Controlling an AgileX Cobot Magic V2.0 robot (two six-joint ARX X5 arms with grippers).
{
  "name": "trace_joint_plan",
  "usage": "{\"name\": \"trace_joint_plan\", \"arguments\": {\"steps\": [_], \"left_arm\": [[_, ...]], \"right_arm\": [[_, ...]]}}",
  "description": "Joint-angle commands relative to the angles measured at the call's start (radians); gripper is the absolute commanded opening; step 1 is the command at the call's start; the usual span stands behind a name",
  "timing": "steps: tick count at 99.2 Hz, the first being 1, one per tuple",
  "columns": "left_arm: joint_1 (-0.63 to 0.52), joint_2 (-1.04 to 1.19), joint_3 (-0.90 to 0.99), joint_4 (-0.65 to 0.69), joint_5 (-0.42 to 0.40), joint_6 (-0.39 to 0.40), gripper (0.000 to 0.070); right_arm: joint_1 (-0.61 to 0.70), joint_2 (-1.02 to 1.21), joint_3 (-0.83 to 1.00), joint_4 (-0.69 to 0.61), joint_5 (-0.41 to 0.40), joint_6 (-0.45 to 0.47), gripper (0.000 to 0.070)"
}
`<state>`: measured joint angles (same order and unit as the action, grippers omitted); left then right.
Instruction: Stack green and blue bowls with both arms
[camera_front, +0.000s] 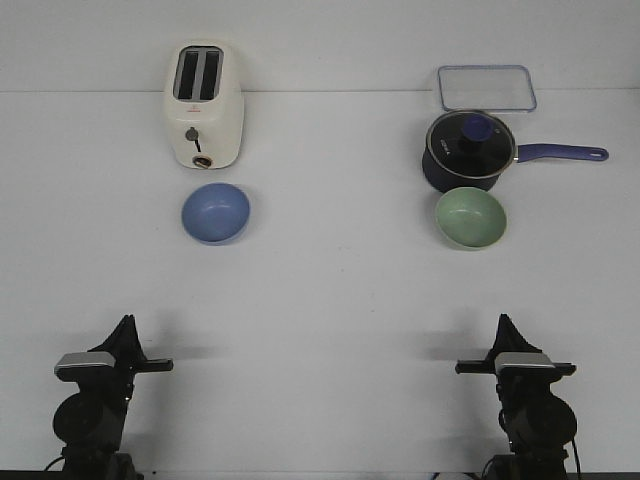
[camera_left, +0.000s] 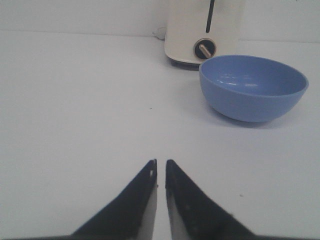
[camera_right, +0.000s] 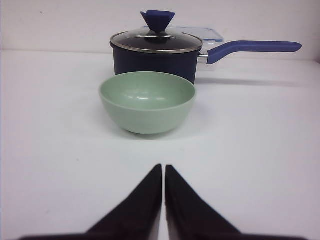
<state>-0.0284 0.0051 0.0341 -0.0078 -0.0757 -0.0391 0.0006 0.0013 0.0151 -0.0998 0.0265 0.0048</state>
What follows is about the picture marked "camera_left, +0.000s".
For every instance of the blue bowl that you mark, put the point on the blue bowl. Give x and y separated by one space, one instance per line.
250 88

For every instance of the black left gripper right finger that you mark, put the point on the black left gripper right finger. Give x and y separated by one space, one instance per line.
192 213

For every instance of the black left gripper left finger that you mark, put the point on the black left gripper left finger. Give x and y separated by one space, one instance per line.
132 213

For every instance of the white two-slot toaster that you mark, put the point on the white two-slot toaster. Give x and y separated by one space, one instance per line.
198 30

